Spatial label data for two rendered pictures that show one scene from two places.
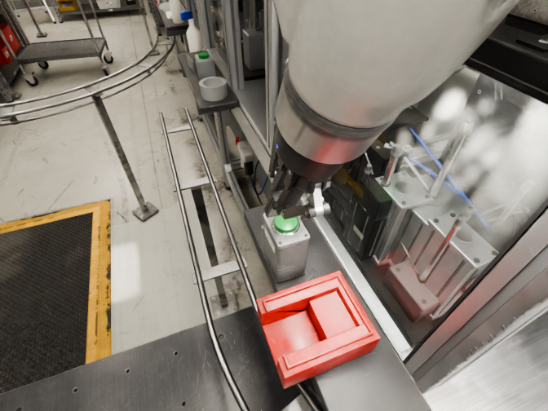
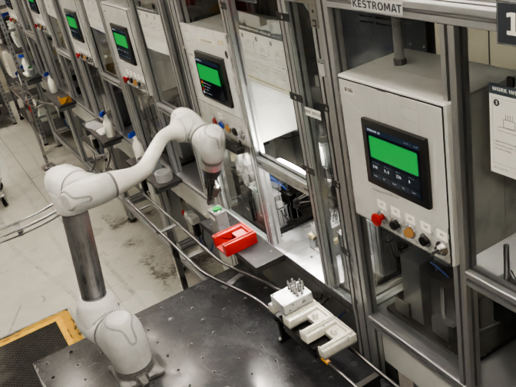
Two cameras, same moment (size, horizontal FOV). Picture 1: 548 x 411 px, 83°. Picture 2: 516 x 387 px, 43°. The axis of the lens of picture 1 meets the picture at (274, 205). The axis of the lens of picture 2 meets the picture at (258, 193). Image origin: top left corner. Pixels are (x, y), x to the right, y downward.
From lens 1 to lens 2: 2.46 m
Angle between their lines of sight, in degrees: 19
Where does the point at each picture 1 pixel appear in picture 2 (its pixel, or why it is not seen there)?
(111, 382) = (155, 312)
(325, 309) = (237, 233)
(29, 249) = (11, 360)
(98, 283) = not seen: hidden behind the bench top
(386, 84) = (213, 157)
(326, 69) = (206, 157)
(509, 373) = (305, 235)
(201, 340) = (193, 290)
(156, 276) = not seen: hidden behind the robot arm
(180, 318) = not seen: hidden behind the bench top
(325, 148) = (211, 169)
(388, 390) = (262, 248)
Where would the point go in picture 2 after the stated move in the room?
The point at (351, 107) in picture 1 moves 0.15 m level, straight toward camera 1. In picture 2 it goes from (211, 160) to (205, 177)
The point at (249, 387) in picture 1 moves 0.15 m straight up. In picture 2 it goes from (221, 296) to (214, 269)
